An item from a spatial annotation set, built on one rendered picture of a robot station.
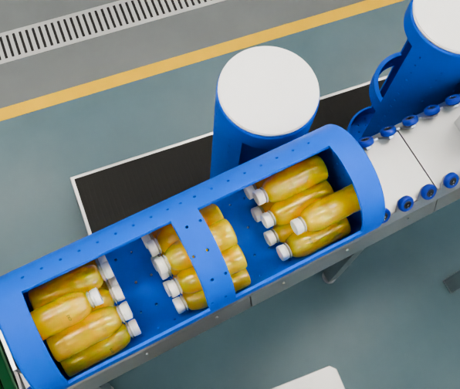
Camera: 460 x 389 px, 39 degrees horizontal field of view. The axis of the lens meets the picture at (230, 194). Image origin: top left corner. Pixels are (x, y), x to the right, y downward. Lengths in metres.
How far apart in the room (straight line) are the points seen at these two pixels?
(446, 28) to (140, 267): 1.10
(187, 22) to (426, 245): 1.48
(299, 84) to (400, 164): 0.37
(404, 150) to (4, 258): 1.64
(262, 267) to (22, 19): 1.99
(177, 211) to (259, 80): 0.52
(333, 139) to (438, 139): 0.49
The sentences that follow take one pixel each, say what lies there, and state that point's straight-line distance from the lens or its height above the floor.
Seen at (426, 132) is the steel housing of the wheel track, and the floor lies 0.93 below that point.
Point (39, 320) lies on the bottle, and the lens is 1.43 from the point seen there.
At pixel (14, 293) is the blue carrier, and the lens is 1.41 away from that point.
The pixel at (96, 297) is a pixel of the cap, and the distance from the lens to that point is 1.43.
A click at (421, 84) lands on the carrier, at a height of 0.84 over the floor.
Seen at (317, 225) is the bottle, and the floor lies 1.11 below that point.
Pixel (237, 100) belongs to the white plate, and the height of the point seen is 1.04.
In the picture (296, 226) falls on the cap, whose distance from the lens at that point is 1.53.
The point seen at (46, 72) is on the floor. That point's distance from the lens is 3.06.
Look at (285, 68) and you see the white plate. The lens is 1.80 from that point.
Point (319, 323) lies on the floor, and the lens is 2.63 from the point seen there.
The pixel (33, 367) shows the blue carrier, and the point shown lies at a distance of 1.39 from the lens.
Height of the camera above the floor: 2.55
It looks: 69 degrees down
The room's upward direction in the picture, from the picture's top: 9 degrees clockwise
